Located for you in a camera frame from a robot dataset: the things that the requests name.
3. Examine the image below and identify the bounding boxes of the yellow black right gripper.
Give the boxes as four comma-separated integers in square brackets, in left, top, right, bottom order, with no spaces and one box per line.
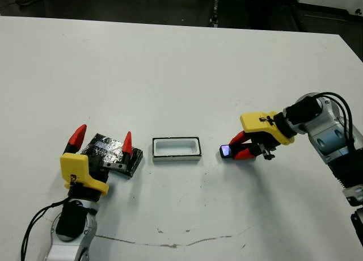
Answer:
[228,111,296,161]

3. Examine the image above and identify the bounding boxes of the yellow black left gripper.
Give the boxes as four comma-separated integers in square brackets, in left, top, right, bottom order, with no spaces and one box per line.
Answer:
[60,124,133,202]

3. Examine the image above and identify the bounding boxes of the black shiny box lid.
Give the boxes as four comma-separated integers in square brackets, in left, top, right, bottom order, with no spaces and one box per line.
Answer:
[81,133,145,179]

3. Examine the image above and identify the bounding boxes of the small black camera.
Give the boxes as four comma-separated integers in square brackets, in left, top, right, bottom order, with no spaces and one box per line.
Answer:
[219,144,235,159]

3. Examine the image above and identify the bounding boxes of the white camera box base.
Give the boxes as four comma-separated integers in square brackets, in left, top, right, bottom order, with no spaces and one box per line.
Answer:
[152,136,204,162]

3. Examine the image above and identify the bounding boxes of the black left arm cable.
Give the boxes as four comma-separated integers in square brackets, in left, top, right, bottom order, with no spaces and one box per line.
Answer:
[21,200,69,261]

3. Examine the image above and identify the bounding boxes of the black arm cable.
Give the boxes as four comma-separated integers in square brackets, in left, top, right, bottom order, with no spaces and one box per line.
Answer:
[21,200,69,261]
[311,92,358,154]

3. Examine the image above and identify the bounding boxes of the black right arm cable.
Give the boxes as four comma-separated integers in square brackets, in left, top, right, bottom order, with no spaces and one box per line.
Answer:
[311,92,358,154]

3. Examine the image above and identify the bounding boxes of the black metal rack post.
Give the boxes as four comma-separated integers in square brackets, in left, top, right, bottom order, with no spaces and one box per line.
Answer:
[209,0,221,28]

